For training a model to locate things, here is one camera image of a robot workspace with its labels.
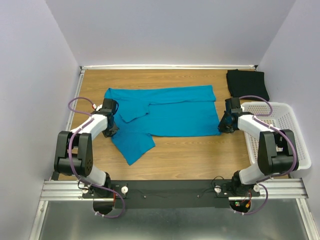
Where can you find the aluminium back rail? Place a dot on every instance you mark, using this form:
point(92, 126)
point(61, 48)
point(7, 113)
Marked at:
point(168, 67)

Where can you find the blue t shirt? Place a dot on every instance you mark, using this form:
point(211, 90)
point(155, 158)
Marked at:
point(164, 112)

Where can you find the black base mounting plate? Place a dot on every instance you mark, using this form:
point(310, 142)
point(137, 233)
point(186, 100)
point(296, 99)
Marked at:
point(171, 194)

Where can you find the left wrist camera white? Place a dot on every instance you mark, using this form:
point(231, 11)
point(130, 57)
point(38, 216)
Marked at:
point(96, 107)

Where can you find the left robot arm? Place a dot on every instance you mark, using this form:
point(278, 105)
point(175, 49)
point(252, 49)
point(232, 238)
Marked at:
point(74, 149)

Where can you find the folded black t shirt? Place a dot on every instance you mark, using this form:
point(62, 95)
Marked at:
point(246, 83)

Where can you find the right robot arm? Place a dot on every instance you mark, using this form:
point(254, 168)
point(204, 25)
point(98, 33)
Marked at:
point(277, 153)

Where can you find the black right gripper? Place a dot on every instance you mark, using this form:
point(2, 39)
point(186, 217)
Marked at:
point(221, 128)

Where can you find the aluminium rail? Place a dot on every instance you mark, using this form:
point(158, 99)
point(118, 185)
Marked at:
point(168, 67)
point(291, 188)
point(70, 115)

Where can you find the aluminium front rail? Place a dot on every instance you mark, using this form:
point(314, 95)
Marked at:
point(291, 188)

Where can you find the aluminium left rail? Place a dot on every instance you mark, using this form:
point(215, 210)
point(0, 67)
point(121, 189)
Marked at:
point(70, 115)

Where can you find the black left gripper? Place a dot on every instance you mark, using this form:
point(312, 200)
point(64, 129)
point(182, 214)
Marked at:
point(108, 133)

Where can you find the white plastic basket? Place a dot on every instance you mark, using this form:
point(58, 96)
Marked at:
point(281, 116)

